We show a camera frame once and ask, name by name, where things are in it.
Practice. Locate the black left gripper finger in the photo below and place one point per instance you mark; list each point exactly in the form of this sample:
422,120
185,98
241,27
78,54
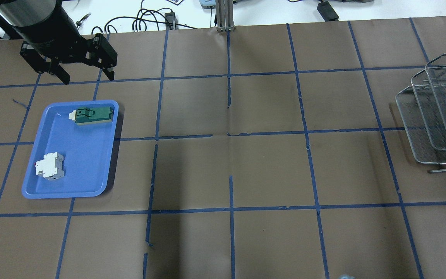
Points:
53,67
102,55

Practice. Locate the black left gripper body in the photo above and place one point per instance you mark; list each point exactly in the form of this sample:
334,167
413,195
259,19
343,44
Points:
54,37

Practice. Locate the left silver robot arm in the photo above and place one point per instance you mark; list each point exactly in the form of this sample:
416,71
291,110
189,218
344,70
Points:
6,7

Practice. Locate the green terminal block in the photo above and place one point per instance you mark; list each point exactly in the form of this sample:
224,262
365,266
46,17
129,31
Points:
88,115

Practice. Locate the blue plastic tray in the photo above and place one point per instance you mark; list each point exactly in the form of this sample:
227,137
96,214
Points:
87,151

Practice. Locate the white circuit breaker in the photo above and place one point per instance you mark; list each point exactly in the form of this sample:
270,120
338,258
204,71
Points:
50,167

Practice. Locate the black power adapter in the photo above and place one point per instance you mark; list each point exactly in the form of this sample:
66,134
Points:
326,11

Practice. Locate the wire mesh shelf basket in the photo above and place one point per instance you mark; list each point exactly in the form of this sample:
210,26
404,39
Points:
422,107

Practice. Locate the aluminium frame post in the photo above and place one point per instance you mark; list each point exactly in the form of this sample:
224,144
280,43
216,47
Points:
224,15

